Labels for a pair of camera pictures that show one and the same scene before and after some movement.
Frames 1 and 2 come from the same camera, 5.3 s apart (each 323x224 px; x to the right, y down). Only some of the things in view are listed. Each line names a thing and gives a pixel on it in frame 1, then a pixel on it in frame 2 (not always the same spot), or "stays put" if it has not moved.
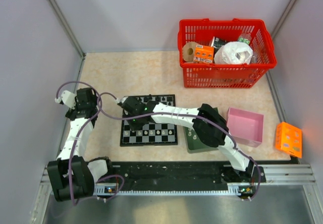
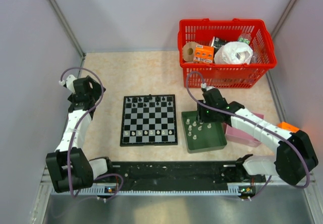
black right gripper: (135, 127) to (202, 117)
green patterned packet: (241, 39) stays put
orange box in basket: (203, 54) stays put
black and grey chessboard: (152, 133) stays put
